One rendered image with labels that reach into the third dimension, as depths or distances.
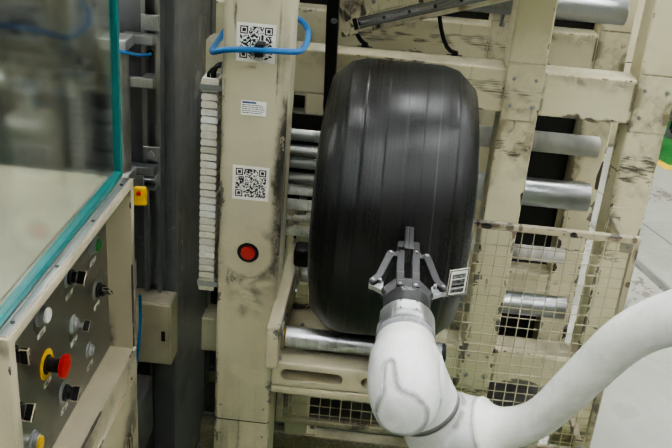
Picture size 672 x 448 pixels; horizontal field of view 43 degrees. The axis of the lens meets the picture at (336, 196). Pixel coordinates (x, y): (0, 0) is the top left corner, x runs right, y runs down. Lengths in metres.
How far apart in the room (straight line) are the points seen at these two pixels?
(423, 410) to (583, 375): 0.22
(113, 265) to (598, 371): 0.95
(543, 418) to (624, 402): 2.21
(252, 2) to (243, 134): 0.26
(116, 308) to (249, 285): 0.29
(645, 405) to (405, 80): 2.10
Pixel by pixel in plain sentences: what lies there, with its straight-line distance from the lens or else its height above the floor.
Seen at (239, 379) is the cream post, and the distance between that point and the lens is 2.00.
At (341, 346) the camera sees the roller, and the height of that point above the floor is 0.90.
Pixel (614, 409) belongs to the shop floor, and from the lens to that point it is 3.42.
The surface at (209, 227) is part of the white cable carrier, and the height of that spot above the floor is 1.10.
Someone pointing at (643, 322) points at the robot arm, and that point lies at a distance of 1.14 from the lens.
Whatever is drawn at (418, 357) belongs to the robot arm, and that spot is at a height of 1.24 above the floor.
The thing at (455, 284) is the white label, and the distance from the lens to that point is 1.62.
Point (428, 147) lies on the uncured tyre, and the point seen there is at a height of 1.38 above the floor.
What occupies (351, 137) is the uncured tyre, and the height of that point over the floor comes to 1.38.
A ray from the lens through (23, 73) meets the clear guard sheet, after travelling 1.22.
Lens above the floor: 1.92
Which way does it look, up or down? 24 degrees down
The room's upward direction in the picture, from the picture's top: 5 degrees clockwise
